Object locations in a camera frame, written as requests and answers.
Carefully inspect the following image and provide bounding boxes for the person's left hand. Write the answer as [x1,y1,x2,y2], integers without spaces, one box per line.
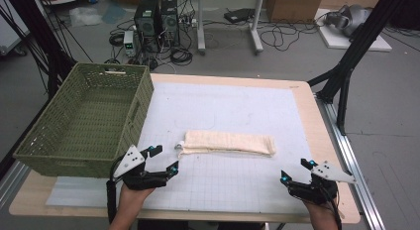
[118,182,157,211]

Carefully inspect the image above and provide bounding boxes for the green woven plastic basket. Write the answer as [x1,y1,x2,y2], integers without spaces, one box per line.
[12,61,156,178]

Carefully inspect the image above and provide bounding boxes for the white foam board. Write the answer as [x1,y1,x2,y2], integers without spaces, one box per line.
[314,8,393,53]

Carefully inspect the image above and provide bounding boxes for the aluminium rail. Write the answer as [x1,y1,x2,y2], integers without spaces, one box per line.
[315,93,387,230]
[0,160,31,209]

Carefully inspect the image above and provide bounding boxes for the black metal stand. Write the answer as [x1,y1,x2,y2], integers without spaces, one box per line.
[0,0,80,100]
[307,0,410,137]

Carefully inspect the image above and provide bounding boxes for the clear plastic bag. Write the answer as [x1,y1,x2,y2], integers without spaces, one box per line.
[68,6,104,28]

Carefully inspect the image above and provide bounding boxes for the cream towel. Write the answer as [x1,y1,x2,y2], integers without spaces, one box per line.
[174,129,277,159]

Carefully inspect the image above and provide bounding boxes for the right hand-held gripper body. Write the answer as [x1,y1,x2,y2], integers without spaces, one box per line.
[287,161,358,205]

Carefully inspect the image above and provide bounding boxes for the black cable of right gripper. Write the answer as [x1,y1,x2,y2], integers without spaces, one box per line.
[321,181,343,230]

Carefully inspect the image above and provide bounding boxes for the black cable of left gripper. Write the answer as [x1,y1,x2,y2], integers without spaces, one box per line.
[105,154,128,225]

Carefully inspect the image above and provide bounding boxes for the white power supply unit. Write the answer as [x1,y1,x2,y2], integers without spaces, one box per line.
[123,30,138,58]

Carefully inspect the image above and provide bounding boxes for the white grid cutting mat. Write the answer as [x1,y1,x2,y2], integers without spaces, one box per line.
[45,81,315,215]

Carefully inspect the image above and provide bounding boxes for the grey robot head shell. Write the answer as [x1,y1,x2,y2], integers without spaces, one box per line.
[323,4,372,38]

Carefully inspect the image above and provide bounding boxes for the white power strip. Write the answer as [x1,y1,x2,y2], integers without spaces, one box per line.
[179,17,199,29]

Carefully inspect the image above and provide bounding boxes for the person's right hand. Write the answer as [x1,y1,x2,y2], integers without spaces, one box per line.
[302,195,340,220]

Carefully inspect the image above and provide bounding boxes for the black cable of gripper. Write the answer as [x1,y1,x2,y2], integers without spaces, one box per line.
[321,181,343,230]
[105,154,128,225]

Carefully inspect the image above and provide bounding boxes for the coiled black cable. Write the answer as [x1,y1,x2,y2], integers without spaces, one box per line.
[169,47,194,67]

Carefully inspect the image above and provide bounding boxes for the black computer tower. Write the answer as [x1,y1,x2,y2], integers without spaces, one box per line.
[133,0,162,54]
[159,0,181,48]

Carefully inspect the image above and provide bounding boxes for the brown cardboard box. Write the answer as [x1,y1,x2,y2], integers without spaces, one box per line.
[265,0,325,24]

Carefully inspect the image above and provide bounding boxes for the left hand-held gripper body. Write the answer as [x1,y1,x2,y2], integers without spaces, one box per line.
[113,145,168,191]

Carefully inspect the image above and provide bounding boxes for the tangle of black floor cables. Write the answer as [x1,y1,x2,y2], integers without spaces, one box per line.
[201,11,331,54]

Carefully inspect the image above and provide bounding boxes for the black flat device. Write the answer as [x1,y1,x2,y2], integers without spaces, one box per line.
[223,7,256,25]

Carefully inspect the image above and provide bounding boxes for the white desk frame legs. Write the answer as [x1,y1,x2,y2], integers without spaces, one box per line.
[195,0,265,56]

